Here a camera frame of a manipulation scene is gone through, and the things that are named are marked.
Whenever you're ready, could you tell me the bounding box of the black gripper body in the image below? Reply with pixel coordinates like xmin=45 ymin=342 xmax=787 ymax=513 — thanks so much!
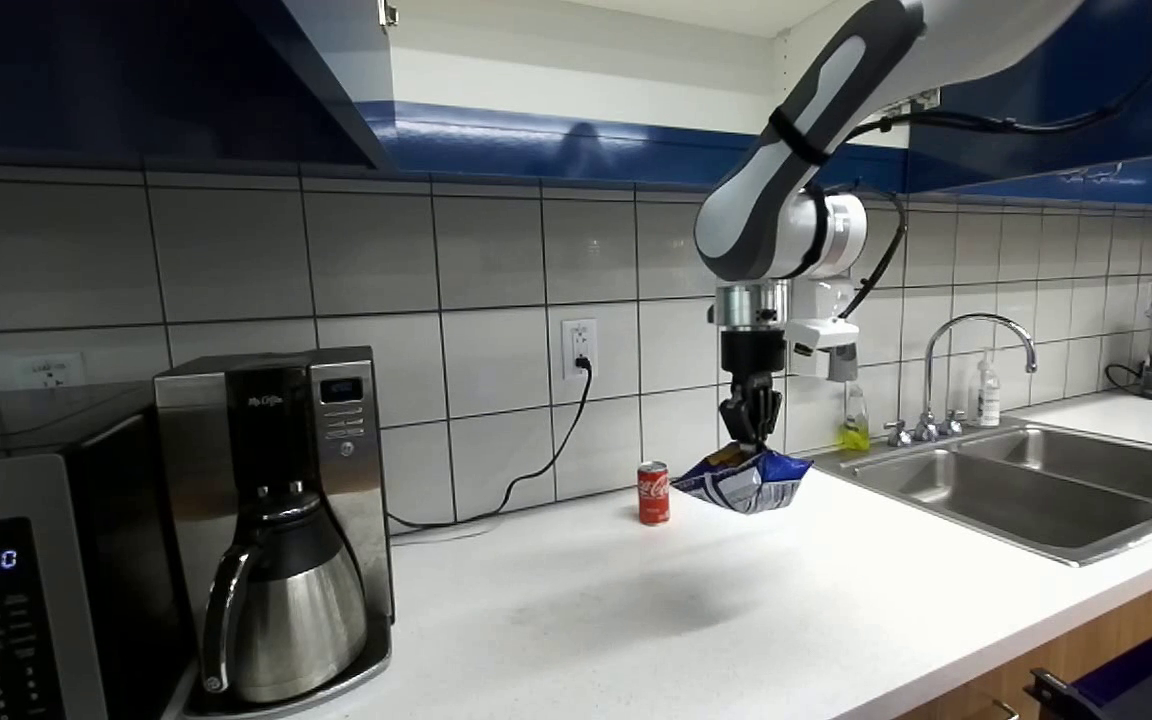
xmin=715 ymin=286 xmax=787 ymax=392

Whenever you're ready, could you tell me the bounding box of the red soda can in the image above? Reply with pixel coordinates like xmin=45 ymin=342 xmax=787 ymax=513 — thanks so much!
xmin=637 ymin=461 xmax=671 ymax=525

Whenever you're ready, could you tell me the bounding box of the stainless steel double sink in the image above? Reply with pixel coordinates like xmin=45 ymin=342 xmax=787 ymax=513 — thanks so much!
xmin=819 ymin=424 xmax=1152 ymax=565

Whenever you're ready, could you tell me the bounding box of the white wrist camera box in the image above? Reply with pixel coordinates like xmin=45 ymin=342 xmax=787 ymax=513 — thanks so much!
xmin=787 ymin=282 xmax=862 ymax=386

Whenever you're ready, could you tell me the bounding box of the chrome sink faucet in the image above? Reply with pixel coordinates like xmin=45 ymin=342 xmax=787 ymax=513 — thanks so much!
xmin=893 ymin=307 xmax=1040 ymax=447

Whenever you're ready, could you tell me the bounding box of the blue bin under counter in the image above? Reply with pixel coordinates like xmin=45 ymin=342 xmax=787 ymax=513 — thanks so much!
xmin=1028 ymin=642 xmax=1152 ymax=720

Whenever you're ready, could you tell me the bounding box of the yellow dish soap bottle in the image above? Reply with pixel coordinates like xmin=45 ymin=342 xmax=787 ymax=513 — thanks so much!
xmin=837 ymin=386 xmax=874 ymax=458

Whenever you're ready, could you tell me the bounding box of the black microwave oven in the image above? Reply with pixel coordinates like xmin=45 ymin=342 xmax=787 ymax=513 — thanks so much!
xmin=0 ymin=386 xmax=192 ymax=720

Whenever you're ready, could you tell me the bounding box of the white soap dispenser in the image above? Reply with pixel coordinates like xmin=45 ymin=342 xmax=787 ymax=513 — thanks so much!
xmin=819 ymin=286 xmax=862 ymax=380

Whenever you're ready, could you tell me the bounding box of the black power cord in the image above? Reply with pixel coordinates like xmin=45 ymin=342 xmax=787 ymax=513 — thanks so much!
xmin=384 ymin=351 xmax=602 ymax=536

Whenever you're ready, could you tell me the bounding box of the small white bottle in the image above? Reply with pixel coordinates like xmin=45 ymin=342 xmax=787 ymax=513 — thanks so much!
xmin=976 ymin=357 xmax=1001 ymax=428

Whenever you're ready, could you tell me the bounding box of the blue cabinet door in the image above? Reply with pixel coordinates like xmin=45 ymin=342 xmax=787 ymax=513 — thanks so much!
xmin=0 ymin=0 xmax=389 ymax=172

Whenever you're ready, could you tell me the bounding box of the black steel coffee maker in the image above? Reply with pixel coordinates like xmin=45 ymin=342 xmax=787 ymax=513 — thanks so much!
xmin=158 ymin=347 xmax=398 ymax=718

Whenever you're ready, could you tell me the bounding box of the open blue upper cabinet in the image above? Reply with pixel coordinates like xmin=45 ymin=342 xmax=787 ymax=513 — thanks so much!
xmin=0 ymin=0 xmax=1152 ymax=211

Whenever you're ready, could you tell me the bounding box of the steel coffee carafe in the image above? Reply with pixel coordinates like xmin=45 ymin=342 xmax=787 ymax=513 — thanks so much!
xmin=202 ymin=484 xmax=367 ymax=705

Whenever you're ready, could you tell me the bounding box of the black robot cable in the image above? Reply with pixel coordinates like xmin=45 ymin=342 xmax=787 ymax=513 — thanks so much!
xmin=842 ymin=0 xmax=1152 ymax=326

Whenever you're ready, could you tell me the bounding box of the white wall outlet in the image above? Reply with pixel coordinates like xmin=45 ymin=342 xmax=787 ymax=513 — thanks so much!
xmin=562 ymin=320 xmax=596 ymax=380

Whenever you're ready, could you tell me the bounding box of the blue snack packet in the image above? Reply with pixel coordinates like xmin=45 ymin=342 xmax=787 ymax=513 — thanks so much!
xmin=671 ymin=444 xmax=808 ymax=518

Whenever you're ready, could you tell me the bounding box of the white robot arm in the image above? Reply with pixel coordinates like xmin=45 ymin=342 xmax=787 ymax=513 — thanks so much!
xmin=691 ymin=0 xmax=1080 ymax=290

